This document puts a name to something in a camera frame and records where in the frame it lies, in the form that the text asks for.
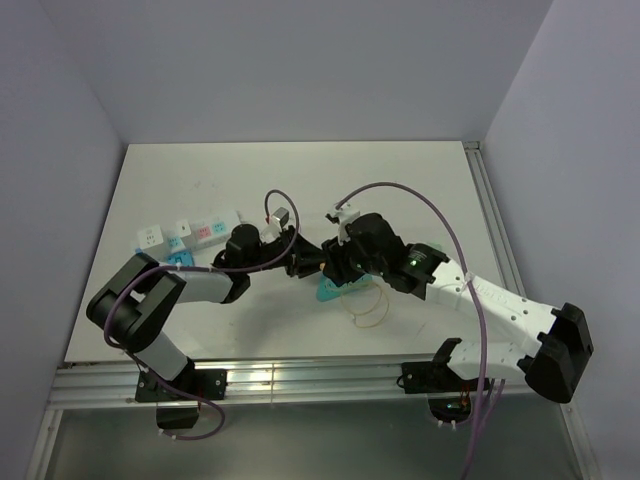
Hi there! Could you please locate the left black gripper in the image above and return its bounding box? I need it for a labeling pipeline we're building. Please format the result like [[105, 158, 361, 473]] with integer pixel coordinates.
[[245, 226, 325, 279]]

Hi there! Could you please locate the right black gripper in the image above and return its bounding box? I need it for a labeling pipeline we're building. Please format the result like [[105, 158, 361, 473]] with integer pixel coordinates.
[[322, 231, 387, 287]]

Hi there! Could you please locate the teal triangular socket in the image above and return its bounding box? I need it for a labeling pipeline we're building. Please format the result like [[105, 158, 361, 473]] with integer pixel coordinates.
[[316, 275, 373, 303]]

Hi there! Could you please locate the blue plug adapter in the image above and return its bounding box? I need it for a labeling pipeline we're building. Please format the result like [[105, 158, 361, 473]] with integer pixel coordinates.
[[166, 250, 194, 267]]

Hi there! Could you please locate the white colourful power strip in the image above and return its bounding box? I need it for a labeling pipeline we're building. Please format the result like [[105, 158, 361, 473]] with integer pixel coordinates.
[[132, 210, 240, 260]]

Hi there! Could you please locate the white cube socket adapter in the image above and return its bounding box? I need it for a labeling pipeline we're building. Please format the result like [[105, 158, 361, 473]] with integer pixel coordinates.
[[136, 225, 168, 259]]

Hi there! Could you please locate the white charger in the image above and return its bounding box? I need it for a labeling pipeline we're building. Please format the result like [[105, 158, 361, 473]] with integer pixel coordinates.
[[176, 219, 194, 248]]

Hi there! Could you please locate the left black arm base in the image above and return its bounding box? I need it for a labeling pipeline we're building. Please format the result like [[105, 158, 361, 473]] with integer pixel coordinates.
[[134, 369, 227, 441]]

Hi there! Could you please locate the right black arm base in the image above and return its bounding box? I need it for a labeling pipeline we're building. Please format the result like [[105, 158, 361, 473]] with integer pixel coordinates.
[[396, 359, 478, 426]]

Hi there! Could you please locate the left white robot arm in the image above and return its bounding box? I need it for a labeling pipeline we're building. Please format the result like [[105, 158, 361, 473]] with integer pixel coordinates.
[[86, 224, 325, 399]]

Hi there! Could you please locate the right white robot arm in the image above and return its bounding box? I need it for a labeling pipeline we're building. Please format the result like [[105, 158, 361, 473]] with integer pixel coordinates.
[[322, 211, 594, 404]]

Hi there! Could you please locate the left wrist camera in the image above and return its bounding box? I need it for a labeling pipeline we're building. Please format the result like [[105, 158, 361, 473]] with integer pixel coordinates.
[[261, 207, 290, 242]]

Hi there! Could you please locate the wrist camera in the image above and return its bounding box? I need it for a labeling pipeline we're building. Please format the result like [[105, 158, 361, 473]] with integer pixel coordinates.
[[261, 207, 290, 242], [325, 202, 361, 245]]

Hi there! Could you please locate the yellow cable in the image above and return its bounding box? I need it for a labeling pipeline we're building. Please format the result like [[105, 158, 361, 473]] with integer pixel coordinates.
[[339, 282, 391, 329]]

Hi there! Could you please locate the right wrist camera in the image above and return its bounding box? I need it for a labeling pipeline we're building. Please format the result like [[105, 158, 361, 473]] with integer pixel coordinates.
[[325, 202, 361, 245]]

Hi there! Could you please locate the aluminium front rail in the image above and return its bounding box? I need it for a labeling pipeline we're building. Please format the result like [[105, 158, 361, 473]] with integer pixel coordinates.
[[47, 349, 574, 409]]

